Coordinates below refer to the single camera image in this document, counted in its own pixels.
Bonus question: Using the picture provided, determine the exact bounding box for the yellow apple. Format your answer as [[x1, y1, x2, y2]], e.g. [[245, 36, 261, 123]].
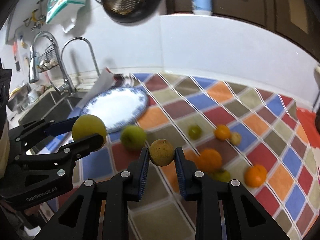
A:
[[72, 114, 107, 143]]

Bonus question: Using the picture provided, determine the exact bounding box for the orange tangerine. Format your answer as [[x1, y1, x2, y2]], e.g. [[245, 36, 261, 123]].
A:
[[196, 148, 223, 173]]

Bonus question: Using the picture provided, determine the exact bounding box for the small brown-yellow fruit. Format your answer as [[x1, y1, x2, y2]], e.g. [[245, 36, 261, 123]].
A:
[[149, 139, 174, 167]]

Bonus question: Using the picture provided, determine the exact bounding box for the large green apple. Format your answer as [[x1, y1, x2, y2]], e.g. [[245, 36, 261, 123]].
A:
[[120, 125, 147, 151]]

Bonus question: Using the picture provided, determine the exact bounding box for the large orange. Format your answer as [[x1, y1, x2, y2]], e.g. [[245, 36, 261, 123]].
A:
[[244, 164, 267, 188]]

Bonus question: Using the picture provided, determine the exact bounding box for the steel kitchen sink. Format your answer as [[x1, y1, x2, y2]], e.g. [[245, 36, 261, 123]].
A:
[[18, 91, 86, 125]]

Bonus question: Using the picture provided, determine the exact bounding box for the green fruit with calyx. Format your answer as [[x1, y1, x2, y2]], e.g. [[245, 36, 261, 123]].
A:
[[209, 170, 231, 183]]

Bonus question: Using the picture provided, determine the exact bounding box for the chrome pull-down faucet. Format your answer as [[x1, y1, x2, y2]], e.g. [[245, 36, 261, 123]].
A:
[[28, 31, 76, 95]]

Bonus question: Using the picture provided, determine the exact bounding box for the blue white oval plate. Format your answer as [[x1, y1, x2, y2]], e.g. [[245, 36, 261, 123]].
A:
[[80, 87, 149, 133]]

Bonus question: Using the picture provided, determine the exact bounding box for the small dark green fruit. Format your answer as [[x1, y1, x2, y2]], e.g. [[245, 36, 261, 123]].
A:
[[188, 125, 202, 140]]

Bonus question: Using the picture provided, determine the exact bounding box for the small tan pear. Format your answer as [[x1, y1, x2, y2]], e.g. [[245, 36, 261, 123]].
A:
[[229, 132, 242, 146]]

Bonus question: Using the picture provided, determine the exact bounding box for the white paper sheet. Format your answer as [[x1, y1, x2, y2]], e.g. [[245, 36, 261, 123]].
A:
[[76, 68, 116, 109]]

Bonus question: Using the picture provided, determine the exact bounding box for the tall chrome gooseneck faucet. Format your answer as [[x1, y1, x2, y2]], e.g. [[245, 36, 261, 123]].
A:
[[61, 36, 101, 79]]

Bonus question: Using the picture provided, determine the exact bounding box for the red patterned foam mat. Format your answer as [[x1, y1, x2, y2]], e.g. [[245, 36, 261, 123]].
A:
[[297, 107, 320, 148]]

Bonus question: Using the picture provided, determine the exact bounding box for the black wire sink caddy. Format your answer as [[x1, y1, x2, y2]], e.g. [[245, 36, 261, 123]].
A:
[[36, 45, 59, 73]]

